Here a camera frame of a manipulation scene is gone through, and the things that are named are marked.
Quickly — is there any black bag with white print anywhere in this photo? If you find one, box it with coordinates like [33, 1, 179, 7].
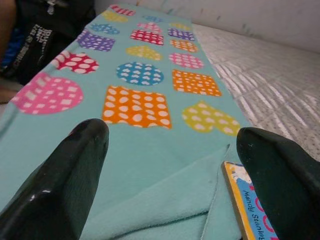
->
[0, 0, 97, 86]

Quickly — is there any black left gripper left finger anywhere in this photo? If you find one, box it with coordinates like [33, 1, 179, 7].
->
[0, 118, 110, 240]

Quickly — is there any teal blanket with colourful shapes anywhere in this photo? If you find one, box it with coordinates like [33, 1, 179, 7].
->
[0, 3, 251, 240]

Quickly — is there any blue yellow children's board book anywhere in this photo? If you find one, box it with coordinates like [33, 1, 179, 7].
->
[221, 160, 280, 240]

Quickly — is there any grey quilted mattress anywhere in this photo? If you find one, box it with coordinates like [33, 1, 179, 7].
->
[189, 23, 320, 161]

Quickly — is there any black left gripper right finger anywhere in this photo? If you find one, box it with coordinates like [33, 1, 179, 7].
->
[236, 126, 320, 240]

